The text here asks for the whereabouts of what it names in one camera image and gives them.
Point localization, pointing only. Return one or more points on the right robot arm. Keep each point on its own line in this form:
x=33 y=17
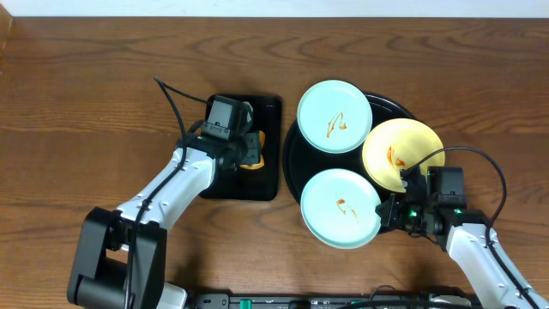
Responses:
x=469 y=240

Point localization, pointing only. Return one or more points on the yellow plate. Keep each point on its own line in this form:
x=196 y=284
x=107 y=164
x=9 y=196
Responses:
x=395 y=145

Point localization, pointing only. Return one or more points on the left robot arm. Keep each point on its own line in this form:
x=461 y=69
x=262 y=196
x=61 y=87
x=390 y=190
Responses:
x=120 y=259

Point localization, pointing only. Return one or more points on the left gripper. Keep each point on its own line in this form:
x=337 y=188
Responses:
x=250 y=148

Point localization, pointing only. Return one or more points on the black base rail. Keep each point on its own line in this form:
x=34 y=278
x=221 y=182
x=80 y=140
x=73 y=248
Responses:
x=379 y=300

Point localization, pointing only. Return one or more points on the light blue plate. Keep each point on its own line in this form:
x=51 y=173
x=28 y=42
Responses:
x=339 y=208
x=334 y=116

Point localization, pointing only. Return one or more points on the black round tray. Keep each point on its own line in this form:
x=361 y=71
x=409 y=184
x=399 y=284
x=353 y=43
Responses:
x=301 y=161

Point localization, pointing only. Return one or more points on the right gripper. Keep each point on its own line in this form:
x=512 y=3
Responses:
x=395 y=210

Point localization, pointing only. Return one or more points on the black rectangular tray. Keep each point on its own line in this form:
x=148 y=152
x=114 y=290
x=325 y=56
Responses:
x=259 y=184

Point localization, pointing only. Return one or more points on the yellow green sponge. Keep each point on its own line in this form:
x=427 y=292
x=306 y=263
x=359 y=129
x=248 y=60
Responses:
x=260 y=164

